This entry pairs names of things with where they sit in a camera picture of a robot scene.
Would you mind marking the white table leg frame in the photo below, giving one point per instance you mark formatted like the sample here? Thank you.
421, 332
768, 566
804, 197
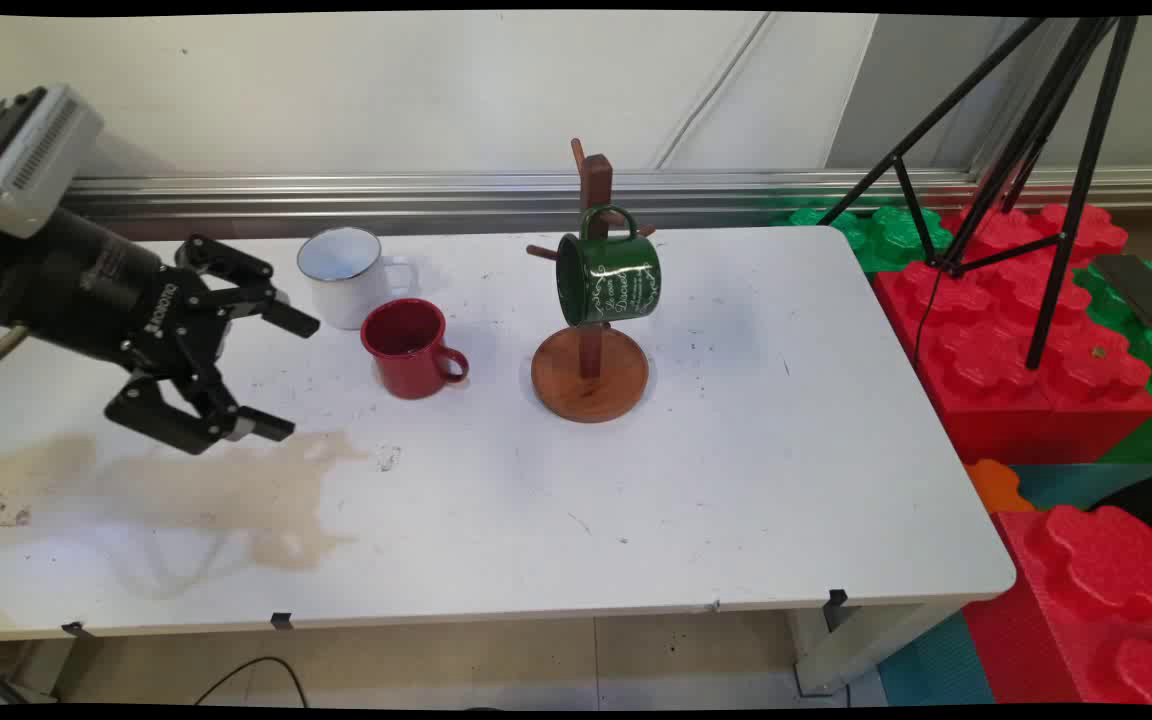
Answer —
836, 655

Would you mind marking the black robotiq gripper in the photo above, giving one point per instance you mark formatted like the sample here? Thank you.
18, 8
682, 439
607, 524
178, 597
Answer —
86, 280

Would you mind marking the black tape strip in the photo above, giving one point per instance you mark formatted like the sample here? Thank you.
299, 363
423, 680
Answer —
78, 630
837, 598
282, 621

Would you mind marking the aluminium wall rail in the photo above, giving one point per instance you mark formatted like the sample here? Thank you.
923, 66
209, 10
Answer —
336, 195

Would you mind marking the large red foam block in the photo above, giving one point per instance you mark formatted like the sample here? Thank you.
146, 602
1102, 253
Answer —
996, 390

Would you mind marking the teal foam floor mat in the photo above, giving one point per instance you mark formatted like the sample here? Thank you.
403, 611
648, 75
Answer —
1066, 482
936, 665

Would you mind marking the black smartphone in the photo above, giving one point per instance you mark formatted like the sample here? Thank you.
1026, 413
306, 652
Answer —
1136, 290

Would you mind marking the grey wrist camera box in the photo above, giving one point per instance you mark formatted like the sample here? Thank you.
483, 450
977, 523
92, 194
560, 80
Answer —
36, 160

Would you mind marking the orange foam piece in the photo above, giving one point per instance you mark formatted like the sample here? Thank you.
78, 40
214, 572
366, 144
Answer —
994, 485

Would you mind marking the black camera tripod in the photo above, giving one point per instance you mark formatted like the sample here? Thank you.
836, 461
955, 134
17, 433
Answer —
1079, 200

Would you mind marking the green enamel mug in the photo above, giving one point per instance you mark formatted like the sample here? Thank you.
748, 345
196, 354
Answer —
611, 280

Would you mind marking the white enamel mug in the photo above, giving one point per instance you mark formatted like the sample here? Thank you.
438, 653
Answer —
341, 285

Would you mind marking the red enamel mug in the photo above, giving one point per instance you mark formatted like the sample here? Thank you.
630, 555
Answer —
411, 365

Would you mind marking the wooden mug tree stand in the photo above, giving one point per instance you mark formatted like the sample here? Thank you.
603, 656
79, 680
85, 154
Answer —
588, 385

